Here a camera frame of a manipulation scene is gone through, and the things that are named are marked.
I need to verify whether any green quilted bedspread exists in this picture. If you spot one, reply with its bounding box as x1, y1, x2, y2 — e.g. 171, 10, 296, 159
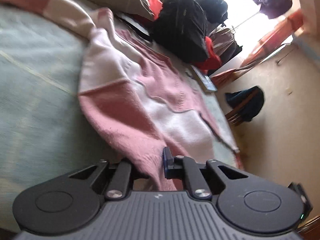
0, 2, 241, 230

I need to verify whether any black backpack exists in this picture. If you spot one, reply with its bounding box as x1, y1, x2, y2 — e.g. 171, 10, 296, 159
151, 0, 209, 63

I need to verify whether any wooden chair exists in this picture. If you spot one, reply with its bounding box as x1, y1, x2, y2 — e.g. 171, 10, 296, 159
225, 89, 259, 126

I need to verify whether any red cushion behind backpack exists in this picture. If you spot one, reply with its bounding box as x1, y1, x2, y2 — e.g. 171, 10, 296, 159
194, 36, 222, 74

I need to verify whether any clothes rack with garments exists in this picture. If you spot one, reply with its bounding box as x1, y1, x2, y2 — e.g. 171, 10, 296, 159
196, 0, 242, 64

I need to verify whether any dark garment on chair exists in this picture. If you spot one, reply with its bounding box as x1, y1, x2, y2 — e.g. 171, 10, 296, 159
225, 86, 265, 126

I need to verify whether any pink and white knit sweater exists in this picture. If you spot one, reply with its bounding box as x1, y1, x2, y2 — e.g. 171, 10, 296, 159
1, 0, 242, 191

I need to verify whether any orange patterned curtain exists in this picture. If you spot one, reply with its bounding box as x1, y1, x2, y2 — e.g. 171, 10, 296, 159
240, 9, 303, 67

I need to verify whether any book on bed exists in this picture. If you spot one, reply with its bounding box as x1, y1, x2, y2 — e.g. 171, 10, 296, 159
190, 65, 217, 93

